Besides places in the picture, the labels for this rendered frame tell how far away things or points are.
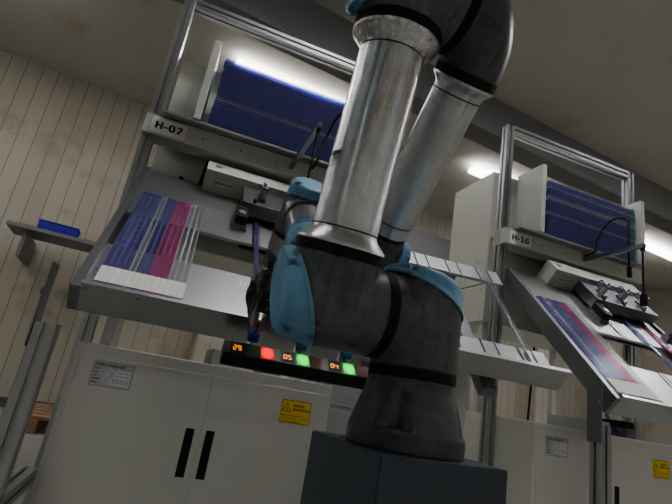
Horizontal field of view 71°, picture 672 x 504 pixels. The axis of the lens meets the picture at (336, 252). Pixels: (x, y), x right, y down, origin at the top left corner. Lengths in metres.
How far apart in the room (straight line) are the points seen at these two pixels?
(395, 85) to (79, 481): 1.17
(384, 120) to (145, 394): 1.01
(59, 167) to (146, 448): 4.34
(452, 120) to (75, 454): 1.15
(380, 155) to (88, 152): 5.04
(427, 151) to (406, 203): 0.09
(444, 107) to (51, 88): 5.29
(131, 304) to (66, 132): 4.61
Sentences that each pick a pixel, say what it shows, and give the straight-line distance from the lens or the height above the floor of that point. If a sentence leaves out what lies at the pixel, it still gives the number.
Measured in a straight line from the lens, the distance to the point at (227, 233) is 1.41.
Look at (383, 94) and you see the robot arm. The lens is 0.60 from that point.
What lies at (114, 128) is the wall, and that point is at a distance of 5.63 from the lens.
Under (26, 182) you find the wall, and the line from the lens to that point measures 5.43.
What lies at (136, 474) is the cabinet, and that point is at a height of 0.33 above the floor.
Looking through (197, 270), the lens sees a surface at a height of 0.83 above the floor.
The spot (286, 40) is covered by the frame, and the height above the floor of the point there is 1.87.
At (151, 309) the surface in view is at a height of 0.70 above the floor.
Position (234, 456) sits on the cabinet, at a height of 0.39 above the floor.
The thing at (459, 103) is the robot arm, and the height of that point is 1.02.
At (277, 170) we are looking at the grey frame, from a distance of 1.70.
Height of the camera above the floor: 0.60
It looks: 16 degrees up
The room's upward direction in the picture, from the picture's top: 10 degrees clockwise
